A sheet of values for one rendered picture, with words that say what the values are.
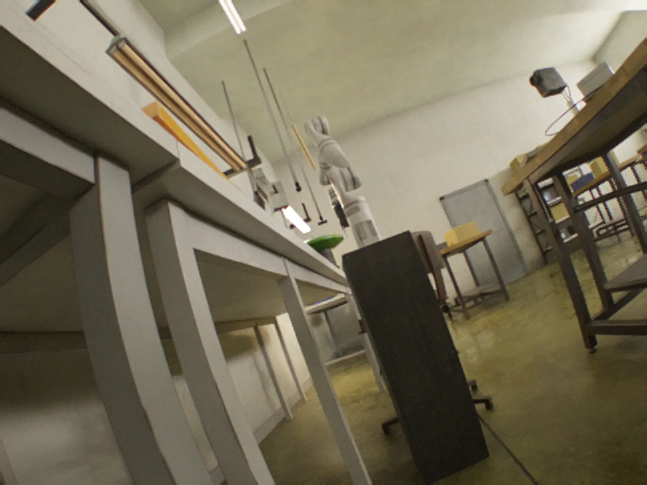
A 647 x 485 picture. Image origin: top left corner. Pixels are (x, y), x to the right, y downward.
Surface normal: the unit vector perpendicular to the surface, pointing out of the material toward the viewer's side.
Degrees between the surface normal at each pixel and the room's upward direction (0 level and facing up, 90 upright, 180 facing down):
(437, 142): 90
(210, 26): 90
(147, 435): 90
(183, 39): 90
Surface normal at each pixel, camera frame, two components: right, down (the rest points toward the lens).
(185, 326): -0.17, -0.18
